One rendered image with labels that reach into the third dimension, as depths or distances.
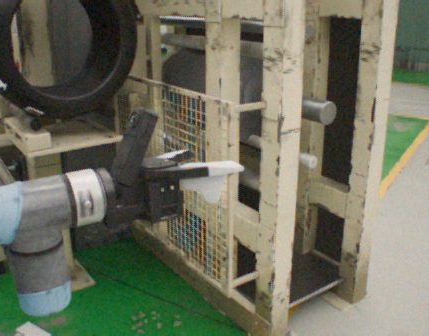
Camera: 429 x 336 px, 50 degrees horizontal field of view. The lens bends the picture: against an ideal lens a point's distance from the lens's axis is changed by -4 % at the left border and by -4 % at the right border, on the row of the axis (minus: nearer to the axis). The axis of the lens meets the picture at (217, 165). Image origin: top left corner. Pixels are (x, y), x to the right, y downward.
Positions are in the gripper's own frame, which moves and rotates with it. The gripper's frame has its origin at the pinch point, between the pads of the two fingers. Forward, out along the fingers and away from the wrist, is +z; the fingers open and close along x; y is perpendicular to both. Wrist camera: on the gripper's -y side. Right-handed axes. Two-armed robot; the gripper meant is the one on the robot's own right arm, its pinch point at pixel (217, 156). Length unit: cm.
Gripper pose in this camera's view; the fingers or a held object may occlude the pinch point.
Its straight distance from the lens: 77.0
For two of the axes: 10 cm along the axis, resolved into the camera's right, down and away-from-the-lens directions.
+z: 8.5, -1.8, 5.0
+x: 5.2, 1.5, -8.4
